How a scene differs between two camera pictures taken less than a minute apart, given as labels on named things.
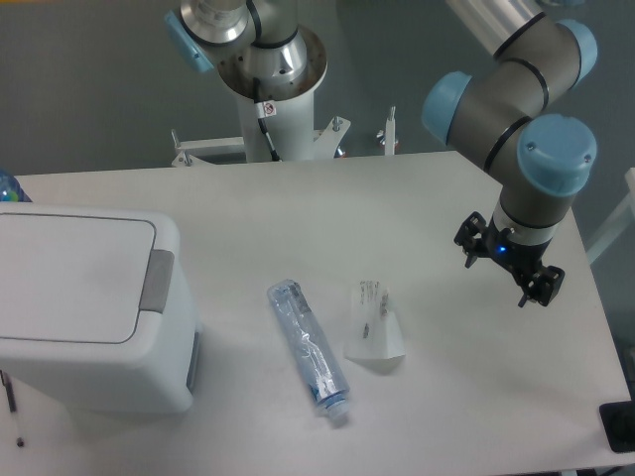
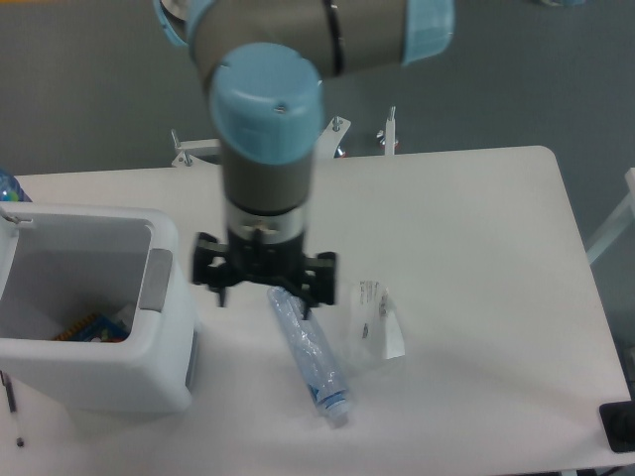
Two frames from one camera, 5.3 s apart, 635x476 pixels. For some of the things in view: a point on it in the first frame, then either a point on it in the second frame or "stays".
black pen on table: x=9 y=390 stays
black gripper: x=520 y=259 -> x=283 y=262
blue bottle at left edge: x=11 y=189 stays
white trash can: x=95 y=310 stays
